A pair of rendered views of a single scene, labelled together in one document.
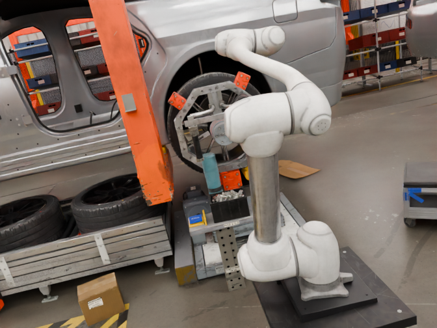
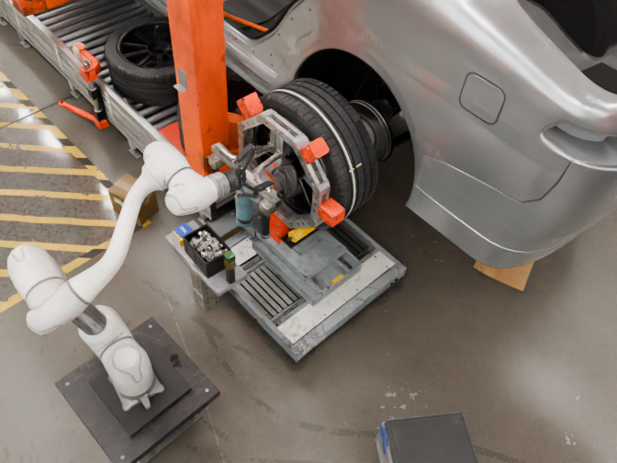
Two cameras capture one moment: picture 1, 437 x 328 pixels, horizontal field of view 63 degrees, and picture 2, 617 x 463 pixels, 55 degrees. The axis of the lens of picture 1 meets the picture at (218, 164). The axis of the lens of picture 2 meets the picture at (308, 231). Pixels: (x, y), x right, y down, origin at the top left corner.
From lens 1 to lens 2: 2.30 m
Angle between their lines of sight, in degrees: 49
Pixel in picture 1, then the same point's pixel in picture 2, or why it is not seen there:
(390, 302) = (133, 447)
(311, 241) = (108, 360)
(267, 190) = not seen: hidden behind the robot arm
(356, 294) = (129, 417)
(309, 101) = (36, 308)
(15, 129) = not seen: outside the picture
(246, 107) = (11, 265)
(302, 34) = (488, 151)
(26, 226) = (142, 80)
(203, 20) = (368, 16)
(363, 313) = (113, 429)
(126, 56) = (185, 36)
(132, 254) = not seen: hidden behind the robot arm
